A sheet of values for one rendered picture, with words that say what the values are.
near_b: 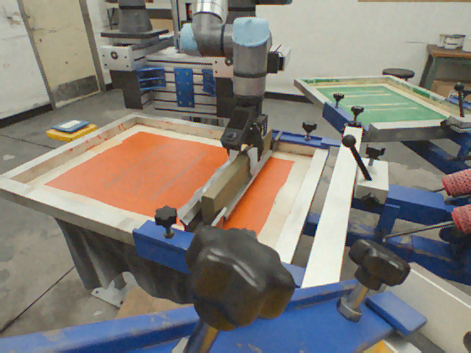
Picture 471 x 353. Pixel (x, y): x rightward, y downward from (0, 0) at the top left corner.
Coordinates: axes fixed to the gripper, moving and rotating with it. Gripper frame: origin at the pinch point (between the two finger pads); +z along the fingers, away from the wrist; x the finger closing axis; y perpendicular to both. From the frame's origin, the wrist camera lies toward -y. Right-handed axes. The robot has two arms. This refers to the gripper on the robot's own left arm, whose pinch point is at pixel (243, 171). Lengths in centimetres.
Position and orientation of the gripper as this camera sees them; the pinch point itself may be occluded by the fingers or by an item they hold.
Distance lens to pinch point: 77.1
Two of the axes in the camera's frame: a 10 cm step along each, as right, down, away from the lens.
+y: 4.0, -4.8, 7.8
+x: -9.2, -2.1, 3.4
